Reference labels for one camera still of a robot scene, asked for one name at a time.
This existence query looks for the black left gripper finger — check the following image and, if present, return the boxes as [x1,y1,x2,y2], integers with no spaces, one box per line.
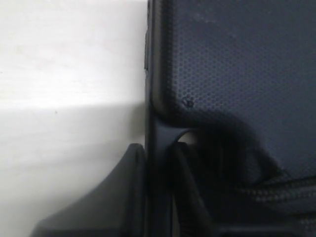
[31,144,146,237]

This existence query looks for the black plastic carry case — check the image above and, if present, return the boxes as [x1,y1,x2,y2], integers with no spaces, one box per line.
[144,0,316,237]

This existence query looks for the black braided rope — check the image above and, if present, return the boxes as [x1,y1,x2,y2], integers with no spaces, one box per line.
[170,111,316,237]

